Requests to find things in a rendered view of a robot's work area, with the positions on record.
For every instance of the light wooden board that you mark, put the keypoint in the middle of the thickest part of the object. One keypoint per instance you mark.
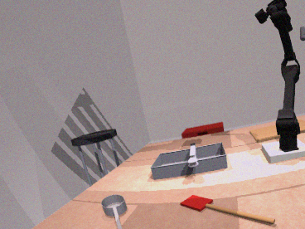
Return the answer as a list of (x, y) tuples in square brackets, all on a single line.
[(269, 133)]

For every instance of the red spatula with wooden handle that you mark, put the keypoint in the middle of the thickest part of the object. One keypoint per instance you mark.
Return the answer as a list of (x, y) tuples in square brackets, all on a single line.
[(199, 203)]

